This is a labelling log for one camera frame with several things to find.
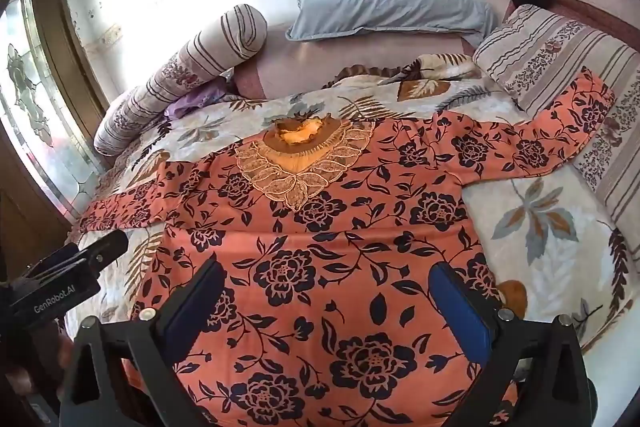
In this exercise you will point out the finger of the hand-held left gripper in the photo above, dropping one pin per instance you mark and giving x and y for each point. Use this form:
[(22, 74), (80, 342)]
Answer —
[(102, 248)]

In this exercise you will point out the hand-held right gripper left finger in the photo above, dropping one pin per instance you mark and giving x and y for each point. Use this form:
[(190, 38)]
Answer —
[(196, 307)]

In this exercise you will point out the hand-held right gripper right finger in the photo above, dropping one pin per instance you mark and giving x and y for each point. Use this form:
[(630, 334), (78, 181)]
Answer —
[(464, 313)]

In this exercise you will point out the orange floral blouse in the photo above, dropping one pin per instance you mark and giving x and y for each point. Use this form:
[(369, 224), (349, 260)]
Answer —
[(325, 227)]

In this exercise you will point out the leaf print blanket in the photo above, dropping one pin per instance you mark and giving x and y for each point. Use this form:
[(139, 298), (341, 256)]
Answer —
[(540, 227)]

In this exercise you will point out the patterned glass window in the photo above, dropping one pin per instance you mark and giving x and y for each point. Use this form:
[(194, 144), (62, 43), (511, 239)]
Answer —
[(30, 107)]

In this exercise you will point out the purple cloth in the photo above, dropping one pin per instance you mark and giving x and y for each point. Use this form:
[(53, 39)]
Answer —
[(192, 102)]

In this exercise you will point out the striped bolster pillow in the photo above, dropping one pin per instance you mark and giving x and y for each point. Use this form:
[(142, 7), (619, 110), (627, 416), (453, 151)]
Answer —
[(200, 57)]

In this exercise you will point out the pink bed sheet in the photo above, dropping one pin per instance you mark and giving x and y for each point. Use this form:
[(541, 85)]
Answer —
[(320, 67)]

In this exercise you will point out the striped floral pillow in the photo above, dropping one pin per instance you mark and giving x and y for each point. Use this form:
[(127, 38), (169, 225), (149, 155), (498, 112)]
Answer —
[(555, 57)]

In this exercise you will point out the grey pillow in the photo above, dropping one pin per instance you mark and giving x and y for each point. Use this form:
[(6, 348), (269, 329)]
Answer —
[(390, 9)]

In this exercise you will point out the beige wall socket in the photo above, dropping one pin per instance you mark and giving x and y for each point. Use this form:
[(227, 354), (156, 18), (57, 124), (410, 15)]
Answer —
[(111, 34)]

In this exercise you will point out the wooden window frame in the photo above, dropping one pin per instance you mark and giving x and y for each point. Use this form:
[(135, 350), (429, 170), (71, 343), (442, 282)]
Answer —
[(60, 27)]

